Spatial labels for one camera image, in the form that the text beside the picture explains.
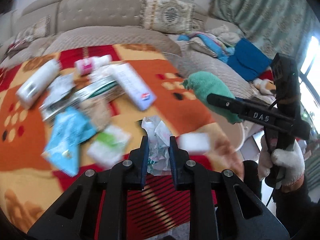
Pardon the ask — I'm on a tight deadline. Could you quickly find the green fluffy cloth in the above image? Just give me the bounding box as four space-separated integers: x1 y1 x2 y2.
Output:
182 71 243 124

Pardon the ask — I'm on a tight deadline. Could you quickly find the green white tissue pack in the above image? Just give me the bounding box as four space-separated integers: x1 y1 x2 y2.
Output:
87 125 131 170

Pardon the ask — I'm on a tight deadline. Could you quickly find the light blue plastic wrapper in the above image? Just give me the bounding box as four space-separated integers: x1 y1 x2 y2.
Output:
42 107 97 177

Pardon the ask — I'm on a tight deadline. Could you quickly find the white tissue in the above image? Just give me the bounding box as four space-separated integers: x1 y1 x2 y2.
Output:
141 115 172 176

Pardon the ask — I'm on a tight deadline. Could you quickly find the green white milk carton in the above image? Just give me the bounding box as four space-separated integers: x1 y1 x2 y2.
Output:
74 76 118 101

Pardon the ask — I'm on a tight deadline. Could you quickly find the white blue-logo box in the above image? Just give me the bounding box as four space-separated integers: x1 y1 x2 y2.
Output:
110 63 157 111

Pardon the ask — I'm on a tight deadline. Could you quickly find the right hand white glove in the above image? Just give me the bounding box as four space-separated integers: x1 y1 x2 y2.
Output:
258 135 305 186

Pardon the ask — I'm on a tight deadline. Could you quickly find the plush toy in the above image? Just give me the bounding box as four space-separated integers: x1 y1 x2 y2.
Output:
253 67 276 95

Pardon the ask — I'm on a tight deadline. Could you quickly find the blue cushion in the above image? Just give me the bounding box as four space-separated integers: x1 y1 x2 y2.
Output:
227 38 271 82

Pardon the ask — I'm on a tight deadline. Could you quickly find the colourful blanket pile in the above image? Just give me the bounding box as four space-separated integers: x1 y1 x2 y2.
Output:
177 24 242 63

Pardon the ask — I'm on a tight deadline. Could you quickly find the green patterned curtain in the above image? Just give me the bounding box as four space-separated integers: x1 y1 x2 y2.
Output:
209 0 319 66

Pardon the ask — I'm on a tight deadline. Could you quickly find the small white medicine box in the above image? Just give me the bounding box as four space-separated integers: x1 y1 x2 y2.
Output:
39 94 80 123

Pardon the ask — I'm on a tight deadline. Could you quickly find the white thermos bottle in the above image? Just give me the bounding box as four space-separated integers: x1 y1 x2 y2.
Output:
16 59 61 110

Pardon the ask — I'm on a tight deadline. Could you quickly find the ornate embroidered cushion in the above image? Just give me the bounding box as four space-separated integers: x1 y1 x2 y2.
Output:
140 0 195 34

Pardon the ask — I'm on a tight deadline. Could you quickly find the pink label white bottle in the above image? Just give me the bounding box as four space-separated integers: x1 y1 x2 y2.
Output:
74 55 112 76

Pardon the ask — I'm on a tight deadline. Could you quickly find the beige tufted sofa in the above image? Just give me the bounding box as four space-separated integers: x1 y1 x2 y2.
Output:
1 0 273 103

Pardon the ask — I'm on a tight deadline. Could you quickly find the small side cushion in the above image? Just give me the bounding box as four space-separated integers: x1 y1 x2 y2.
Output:
5 15 51 57

